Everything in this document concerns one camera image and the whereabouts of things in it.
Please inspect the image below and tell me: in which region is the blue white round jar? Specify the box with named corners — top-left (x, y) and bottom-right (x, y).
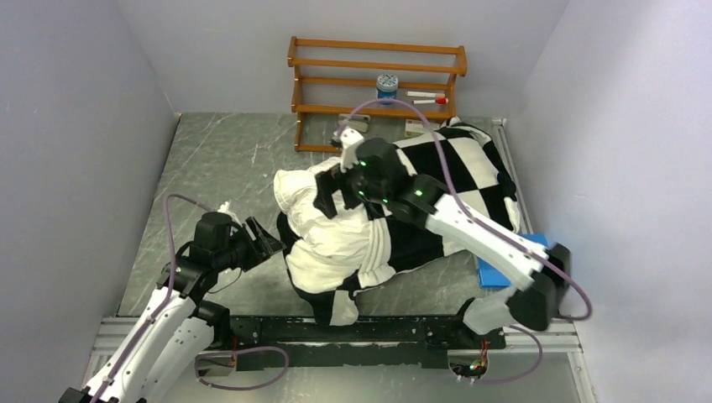
top-left (375, 73), bottom-right (399, 107)

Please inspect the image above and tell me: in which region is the black white checkered pillowcase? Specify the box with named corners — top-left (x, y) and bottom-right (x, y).
top-left (273, 118), bottom-right (521, 327)

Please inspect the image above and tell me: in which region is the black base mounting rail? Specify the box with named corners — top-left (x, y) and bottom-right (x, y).
top-left (207, 315), bottom-right (506, 371)

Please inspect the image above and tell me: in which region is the blue foam block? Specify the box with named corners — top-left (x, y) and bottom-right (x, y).
top-left (476, 234), bottom-right (548, 290)

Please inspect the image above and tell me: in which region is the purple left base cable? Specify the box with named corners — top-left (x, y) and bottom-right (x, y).
top-left (194, 345), bottom-right (291, 393)

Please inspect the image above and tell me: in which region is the wooden shelf rack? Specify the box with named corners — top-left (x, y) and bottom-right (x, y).
top-left (286, 36), bottom-right (469, 153)

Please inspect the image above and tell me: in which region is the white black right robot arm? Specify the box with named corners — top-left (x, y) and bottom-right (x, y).
top-left (314, 130), bottom-right (568, 348)

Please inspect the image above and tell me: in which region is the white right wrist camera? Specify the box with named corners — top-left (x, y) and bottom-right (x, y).
top-left (333, 127), bottom-right (364, 173)

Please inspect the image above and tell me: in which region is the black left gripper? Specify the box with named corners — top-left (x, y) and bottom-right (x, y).
top-left (213, 215), bottom-right (285, 271)

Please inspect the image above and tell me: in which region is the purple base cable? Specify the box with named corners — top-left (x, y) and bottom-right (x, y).
top-left (194, 345), bottom-right (291, 393)
top-left (448, 325), bottom-right (545, 386)

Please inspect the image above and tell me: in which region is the small white red box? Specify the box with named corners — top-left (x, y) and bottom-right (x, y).
top-left (404, 119), bottom-right (440, 139)

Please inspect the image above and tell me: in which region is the red capped marker pen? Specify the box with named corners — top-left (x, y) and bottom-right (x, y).
top-left (411, 97), bottom-right (449, 105)

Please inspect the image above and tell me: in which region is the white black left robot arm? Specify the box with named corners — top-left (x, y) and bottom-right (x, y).
top-left (60, 212), bottom-right (283, 402)

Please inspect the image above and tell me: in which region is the white marker pen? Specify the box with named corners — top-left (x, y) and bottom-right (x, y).
top-left (406, 91), bottom-right (446, 98)

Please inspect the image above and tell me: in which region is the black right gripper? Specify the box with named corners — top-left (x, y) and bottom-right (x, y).
top-left (313, 156), bottom-right (390, 218)

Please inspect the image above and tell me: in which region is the white pillow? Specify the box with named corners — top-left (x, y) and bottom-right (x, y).
top-left (273, 157), bottom-right (391, 265)

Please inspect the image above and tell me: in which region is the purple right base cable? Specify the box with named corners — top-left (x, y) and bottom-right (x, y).
top-left (448, 325), bottom-right (545, 386)

